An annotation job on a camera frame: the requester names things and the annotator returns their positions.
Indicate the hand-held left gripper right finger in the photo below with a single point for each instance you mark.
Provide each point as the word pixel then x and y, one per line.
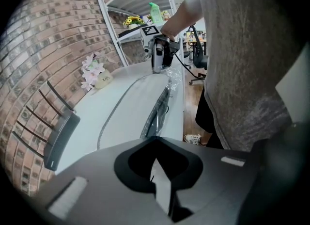
pixel 218 182

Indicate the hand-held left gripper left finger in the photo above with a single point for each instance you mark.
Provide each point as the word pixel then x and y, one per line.
pixel 97 195

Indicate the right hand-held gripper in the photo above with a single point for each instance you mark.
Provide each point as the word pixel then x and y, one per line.
pixel 150 36

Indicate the clear plastic bag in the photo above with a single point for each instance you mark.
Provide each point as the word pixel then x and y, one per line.
pixel 175 77

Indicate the person's right forearm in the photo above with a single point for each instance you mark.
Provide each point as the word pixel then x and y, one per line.
pixel 181 18

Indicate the black office chair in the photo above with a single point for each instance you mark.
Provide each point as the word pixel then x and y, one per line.
pixel 201 59

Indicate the green detergent bottle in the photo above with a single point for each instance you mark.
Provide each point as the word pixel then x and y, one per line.
pixel 156 14

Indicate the yellow sunflowers in white pot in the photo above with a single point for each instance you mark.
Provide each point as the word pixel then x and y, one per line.
pixel 132 22

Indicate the white patterned sneaker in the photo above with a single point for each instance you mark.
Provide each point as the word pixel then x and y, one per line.
pixel 192 139

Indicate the white metal shelf rack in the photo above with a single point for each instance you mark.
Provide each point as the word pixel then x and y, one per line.
pixel 113 25

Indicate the person's black shorts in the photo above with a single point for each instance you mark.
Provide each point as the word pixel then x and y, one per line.
pixel 206 117

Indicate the black router with antennas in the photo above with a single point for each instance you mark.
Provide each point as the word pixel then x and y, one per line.
pixel 60 136

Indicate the pink flowers in white pot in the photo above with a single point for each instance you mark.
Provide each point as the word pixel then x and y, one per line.
pixel 94 73

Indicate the person's grey t-shirt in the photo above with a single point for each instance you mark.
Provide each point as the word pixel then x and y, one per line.
pixel 242 61

